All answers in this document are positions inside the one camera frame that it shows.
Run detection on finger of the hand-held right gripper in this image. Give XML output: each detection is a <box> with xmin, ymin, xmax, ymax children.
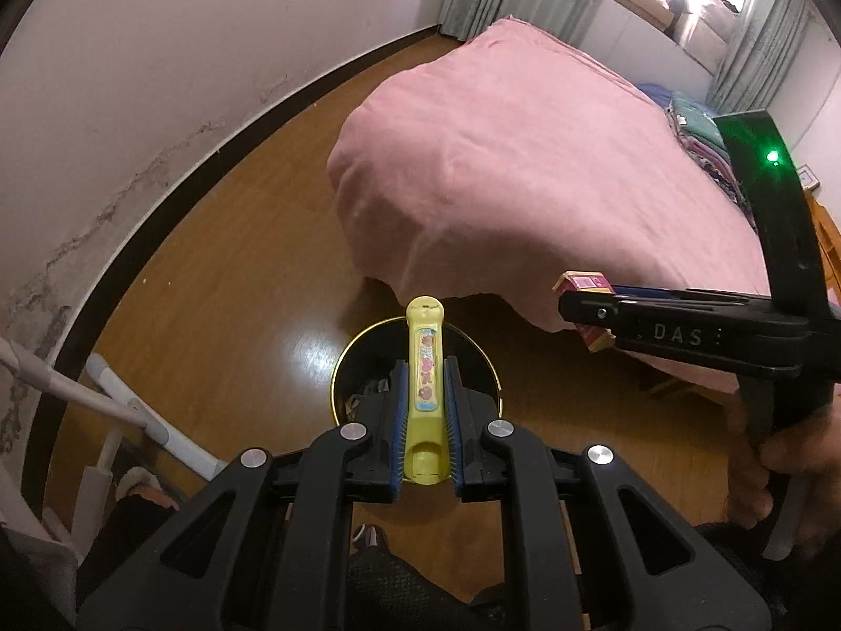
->
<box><xmin>610</xmin><ymin>284</ymin><xmax>753</xmax><ymax>304</ymax></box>
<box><xmin>558</xmin><ymin>290</ymin><xmax>811</xmax><ymax>372</ymax></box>

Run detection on pink bed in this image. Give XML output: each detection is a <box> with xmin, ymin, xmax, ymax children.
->
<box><xmin>326</xmin><ymin>16</ymin><xmax>841</xmax><ymax>396</ymax></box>

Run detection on wooden bedside cabinet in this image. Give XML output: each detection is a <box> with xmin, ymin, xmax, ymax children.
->
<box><xmin>807</xmin><ymin>196</ymin><xmax>841</xmax><ymax>293</ymax></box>

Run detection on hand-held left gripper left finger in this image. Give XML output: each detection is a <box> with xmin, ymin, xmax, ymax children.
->
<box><xmin>77</xmin><ymin>356</ymin><xmax>406</xmax><ymax>631</ymax></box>

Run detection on small pink carton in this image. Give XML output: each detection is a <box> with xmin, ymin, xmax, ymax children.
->
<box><xmin>552</xmin><ymin>271</ymin><xmax>617</xmax><ymax>353</ymax></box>

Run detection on black bin with gold rim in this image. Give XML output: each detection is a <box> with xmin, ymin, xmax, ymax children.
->
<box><xmin>330</xmin><ymin>317</ymin><xmax>504</xmax><ymax>484</ymax></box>

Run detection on fluffy slipper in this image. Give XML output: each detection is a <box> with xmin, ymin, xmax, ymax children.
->
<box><xmin>113</xmin><ymin>465</ymin><xmax>180</xmax><ymax>510</ymax></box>

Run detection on pile of folded clothes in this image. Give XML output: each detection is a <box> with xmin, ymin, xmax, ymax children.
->
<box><xmin>639</xmin><ymin>82</ymin><xmax>766</xmax><ymax>228</ymax></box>

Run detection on person's dark trousers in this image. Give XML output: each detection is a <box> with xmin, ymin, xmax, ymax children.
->
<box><xmin>343</xmin><ymin>526</ymin><xmax>520</xmax><ymax>631</ymax></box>

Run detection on white metal frame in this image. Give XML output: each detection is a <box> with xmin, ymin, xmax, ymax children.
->
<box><xmin>0</xmin><ymin>337</ymin><xmax>228</xmax><ymax>543</ymax></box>

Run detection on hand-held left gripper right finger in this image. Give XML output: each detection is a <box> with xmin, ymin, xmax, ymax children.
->
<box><xmin>443</xmin><ymin>355</ymin><xmax>771</xmax><ymax>631</ymax></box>

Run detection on person's right hand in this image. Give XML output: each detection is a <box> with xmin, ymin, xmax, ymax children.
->
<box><xmin>724</xmin><ymin>386</ymin><xmax>841</xmax><ymax>543</ymax></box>

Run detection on yellow tube with pink print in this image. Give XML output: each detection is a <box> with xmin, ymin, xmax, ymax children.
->
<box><xmin>402</xmin><ymin>293</ymin><xmax>453</xmax><ymax>487</ymax></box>

